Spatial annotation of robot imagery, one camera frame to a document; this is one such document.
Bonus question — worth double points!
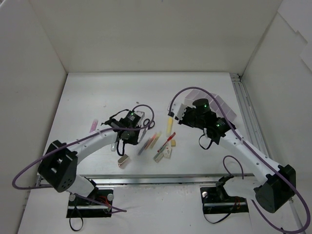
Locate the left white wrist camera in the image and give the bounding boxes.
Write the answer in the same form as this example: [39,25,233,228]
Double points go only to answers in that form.
[135,111,145,122]

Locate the purple pastel highlighter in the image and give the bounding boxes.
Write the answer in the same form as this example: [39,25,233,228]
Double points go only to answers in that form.
[137,137,151,156]

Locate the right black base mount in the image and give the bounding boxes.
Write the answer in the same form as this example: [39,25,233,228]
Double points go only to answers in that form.
[200,176,249,215]

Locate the yellow pastel highlighter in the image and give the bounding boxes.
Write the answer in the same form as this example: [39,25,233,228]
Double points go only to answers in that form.
[150,132,162,149]

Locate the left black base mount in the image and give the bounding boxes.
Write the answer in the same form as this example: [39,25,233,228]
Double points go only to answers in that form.
[66,180,114,218]

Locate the black handled scissors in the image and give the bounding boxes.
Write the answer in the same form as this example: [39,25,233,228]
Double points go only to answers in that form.
[138,118,155,143]

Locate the white eraser with label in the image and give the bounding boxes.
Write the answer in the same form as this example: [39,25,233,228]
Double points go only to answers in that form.
[162,143,172,159]

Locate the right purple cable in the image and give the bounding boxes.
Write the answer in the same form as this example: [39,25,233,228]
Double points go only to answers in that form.
[167,86,310,232]

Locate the orange pastel highlighter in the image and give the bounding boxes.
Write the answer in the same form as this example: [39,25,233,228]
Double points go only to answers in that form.
[144,132,161,150]

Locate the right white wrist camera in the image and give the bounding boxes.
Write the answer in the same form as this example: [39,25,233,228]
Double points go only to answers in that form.
[167,102,188,124]

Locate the tan eraser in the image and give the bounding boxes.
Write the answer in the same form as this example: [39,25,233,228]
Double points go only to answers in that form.
[170,139,176,147]

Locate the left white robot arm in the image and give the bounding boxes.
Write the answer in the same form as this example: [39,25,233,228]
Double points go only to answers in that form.
[38,110,145,205]

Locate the green pastel marker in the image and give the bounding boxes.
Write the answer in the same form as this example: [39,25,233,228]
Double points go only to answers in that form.
[153,152,164,163]

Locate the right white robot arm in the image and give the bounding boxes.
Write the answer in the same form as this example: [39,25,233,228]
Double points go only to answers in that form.
[171,98,296,214]

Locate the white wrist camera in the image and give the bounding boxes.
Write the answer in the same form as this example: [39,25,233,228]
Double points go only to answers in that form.
[167,102,188,124]
[135,111,145,122]

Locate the red gel pen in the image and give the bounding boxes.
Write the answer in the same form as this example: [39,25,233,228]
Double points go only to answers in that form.
[157,132,176,152]

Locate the purple divided organizer box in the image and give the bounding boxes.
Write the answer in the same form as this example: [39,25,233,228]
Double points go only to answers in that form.
[184,89,237,122]

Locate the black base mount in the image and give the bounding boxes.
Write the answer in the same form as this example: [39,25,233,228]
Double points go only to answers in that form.
[66,180,114,218]
[200,176,249,215]

